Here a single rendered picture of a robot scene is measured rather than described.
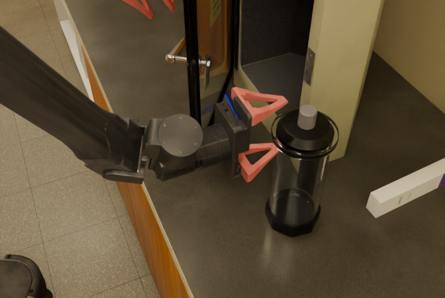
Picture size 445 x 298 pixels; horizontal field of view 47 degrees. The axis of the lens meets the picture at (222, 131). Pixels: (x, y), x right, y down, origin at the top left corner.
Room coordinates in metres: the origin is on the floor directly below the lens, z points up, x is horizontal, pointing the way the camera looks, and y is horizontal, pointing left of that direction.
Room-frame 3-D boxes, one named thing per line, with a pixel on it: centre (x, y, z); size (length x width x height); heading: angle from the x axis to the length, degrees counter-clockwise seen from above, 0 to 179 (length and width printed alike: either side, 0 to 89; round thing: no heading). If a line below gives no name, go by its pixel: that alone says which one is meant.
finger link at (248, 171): (0.55, -0.05, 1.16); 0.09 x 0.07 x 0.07; 114
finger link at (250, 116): (0.55, -0.05, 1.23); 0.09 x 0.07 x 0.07; 114
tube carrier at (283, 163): (0.59, -0.13, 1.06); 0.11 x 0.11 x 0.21
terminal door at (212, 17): (0.83, 0.02, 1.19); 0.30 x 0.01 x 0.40; 166
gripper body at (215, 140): (0.52, 0.02, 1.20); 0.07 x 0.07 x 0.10; 24
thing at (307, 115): (0.59, -0.13, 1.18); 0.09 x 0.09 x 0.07
